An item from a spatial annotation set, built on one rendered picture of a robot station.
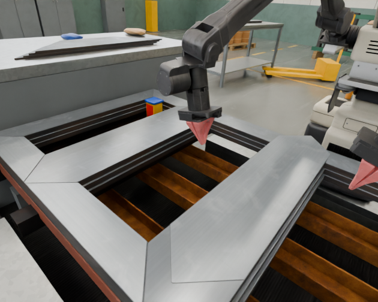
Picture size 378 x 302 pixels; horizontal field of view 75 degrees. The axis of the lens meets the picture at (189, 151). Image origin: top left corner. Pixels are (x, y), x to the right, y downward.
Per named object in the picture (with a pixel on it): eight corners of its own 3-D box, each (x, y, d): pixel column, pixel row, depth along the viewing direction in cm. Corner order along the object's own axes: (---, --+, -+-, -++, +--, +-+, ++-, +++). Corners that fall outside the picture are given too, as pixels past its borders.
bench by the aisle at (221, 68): (221, 88, 419) (229, 23, 367) (192, 78, 460) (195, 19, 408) (272, 72, 532) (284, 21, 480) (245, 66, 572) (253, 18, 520)
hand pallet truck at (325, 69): (327, 76, 533) (350, 12, 468) (338, 83, 485) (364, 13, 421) (261, 71, 542) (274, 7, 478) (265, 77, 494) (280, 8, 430)
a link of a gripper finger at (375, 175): (360, 205, 43) (404, 168, 37) (321, 180, 45) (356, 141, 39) (365, 187, 47) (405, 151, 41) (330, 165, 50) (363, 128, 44)
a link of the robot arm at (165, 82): (222, 42, 53) (195, 31, 58) (180, 48, 46) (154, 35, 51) (211, 93, 61) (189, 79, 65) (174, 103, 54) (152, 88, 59)
